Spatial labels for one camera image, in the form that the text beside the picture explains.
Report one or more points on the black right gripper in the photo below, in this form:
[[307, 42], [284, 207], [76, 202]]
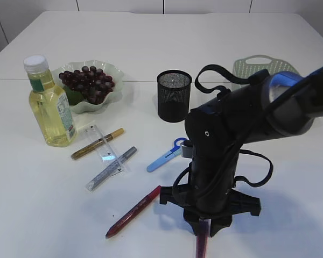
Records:
[[218, 205]]

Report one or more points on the pink scissors purple sheath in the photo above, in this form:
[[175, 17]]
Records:
[[201, 239]]

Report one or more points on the blue scissors with sheath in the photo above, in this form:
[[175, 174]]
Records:
[[169, 155]]

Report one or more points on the purple artificial grape bunch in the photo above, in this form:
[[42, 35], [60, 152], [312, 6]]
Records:
[[90, 85]]

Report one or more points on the yellow liquid plastic bottle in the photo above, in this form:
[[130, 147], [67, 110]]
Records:
[[49, 103]]

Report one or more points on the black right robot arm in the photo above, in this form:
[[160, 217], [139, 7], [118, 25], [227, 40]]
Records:
[[265, 107]]

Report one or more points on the red marker pen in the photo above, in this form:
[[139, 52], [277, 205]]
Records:
[[133, 213]]

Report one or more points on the clear plastic ruler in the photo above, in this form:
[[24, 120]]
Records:
[[105, 153]]

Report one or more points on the silver marker pen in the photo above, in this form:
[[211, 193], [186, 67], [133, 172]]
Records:
[[113, 168]]

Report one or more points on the gold marker pen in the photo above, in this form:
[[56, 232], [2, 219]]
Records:
[[96, 144]]

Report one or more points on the black mesh pen cup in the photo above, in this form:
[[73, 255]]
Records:
[[173, 95]]

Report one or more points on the green plastic woven basket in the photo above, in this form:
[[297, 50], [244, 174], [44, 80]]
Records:
[[245, 67]]

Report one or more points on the green wavy glass plate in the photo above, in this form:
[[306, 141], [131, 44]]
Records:
[[108, 69]]

